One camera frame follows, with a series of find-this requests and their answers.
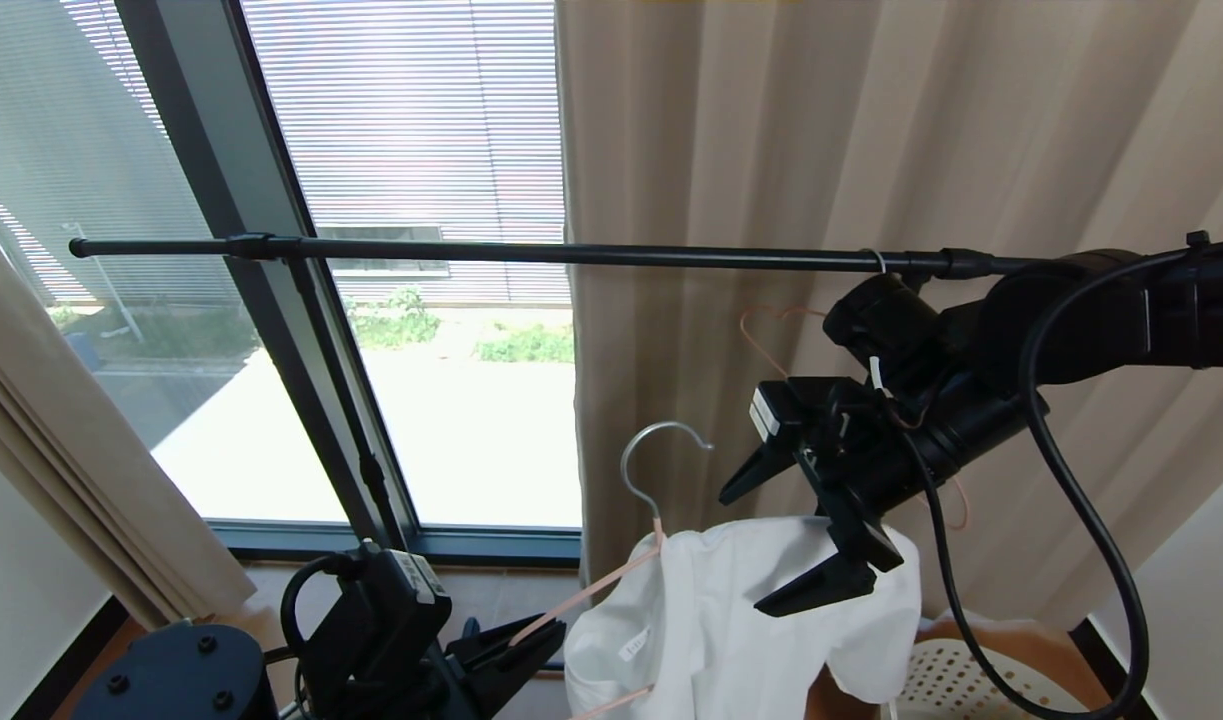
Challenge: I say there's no white t-shirt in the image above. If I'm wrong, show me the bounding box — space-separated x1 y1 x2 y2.
563 515 924 720

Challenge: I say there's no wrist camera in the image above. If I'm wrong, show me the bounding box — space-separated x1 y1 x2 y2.
306 545 452 691
823 272 957 381

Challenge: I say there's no window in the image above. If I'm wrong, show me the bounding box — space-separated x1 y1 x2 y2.
0 0 584 566

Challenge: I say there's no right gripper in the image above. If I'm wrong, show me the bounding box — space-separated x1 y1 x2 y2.
719 375 1050 618

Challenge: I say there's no pink clothes hanger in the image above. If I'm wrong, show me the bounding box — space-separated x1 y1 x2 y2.
739 305 972 531
509 420 717 720

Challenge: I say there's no black clothes rack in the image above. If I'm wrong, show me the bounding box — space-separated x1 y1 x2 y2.
68 232 1072 551

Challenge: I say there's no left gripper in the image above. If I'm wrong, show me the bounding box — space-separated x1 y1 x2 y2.
411 617 569 720

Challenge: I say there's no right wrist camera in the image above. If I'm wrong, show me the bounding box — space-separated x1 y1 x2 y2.
823 272 957 381

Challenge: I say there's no beige curtain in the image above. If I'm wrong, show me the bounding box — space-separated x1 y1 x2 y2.
554 0 1223 631
0 205 230 631

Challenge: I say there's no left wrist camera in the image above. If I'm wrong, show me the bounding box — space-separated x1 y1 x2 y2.
306 545 452 691

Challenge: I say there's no white laundry basket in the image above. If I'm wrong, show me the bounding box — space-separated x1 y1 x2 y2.
886 618 1102 720

